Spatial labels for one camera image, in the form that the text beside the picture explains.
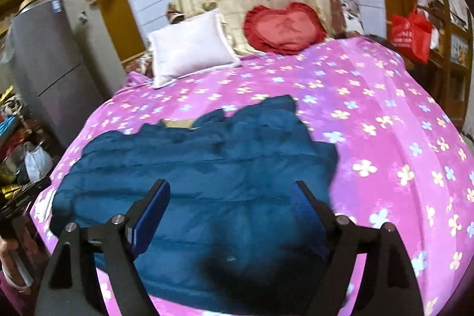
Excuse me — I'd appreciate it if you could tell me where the teal puffer jacket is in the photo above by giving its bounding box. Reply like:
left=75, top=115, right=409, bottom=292
left=50, top=95, right=338, bottom=315

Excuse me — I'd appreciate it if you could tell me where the person's left hand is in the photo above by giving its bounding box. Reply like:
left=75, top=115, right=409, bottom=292
left=1, top=239, right=33, bottom=291

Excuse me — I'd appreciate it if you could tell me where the white plastic bag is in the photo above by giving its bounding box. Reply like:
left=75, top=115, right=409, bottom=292
left=24, top=146, right=53, bottom=183

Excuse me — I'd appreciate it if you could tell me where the pink floral bedsheet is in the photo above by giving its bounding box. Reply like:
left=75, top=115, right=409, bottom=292
left=52, top=39, right=473, bottom=315

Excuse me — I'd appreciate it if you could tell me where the grey refrigerator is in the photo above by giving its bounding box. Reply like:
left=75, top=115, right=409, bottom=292
left=9, top=0, right=104, bottom=148

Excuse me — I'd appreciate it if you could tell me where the brown floral blanket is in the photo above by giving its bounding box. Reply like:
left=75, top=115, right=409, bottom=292
left=121, top=51, right=153, bottom=78

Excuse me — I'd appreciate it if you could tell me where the wooden shelf rack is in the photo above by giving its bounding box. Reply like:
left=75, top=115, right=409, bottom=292
left=423, top=0, right=473, bottom=130

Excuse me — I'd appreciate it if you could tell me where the white pillow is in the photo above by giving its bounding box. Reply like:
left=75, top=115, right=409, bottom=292
left=147, top=9, right=241, bottom=89

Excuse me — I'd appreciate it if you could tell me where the red shopping bag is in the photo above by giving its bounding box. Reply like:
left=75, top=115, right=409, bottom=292
left=389, top=5, right=433, bottom=65

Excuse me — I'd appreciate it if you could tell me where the red heart cushion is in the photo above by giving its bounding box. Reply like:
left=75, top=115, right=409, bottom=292
left=243, top=2, right=328, bottom=55

